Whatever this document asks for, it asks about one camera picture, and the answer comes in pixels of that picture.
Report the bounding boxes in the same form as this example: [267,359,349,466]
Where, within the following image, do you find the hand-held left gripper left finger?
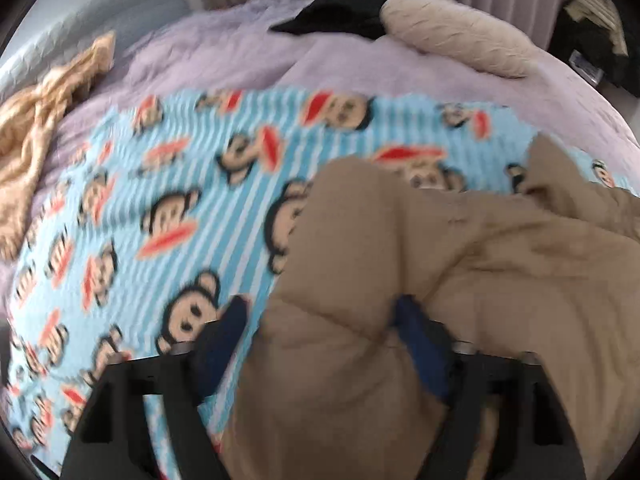
[60,295,251,480]

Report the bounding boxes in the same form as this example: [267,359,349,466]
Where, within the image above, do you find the black hanging clothes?
[547,10,631,86]

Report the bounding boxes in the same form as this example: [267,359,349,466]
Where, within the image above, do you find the monkey print striped blanket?
[2,86,623,480]

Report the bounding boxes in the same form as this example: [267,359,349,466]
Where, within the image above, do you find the round cream cushion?
[380,0,546,79]

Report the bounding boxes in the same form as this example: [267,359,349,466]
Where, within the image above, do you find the cream hanging jacket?
[565,0,628,56]

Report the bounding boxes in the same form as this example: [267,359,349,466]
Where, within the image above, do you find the grey padded headboard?
[0,0,193,106]

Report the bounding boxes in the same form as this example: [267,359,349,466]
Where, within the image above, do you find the tan puffer jacket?
[220,132,640,480]

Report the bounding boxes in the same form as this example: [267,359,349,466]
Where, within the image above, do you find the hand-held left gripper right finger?
[392,294,586,480]

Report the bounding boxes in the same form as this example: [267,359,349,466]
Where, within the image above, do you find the bed with lilac cover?
[0,0,640,321]

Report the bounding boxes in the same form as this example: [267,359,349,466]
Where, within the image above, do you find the white printed bag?
[572,52,603,83]

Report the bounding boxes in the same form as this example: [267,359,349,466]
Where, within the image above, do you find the cream striped cloth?
[0,30,117,261]

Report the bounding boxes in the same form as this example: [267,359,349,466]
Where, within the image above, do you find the black garment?
[270,0,393,41]

